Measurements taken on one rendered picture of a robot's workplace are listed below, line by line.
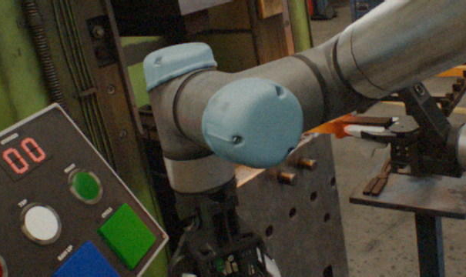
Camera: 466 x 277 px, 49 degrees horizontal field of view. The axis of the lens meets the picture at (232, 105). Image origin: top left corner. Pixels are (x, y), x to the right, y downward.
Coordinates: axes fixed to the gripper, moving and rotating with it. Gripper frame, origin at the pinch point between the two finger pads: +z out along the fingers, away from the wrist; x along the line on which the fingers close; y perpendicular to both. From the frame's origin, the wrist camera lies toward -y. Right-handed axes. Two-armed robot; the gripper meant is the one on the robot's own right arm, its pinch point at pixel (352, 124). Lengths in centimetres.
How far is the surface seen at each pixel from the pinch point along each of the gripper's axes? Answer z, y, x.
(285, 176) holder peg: 19.5, 14.1, 0.0
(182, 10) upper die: 26.4, -26.3, -11.6
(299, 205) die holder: 22.2, 24.7, 5.5
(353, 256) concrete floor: 67, 102, 83
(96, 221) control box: 12.5, -3.0, -47.4
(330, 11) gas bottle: 423, 83, 610
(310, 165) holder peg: 18.2, 14.7, 7.4
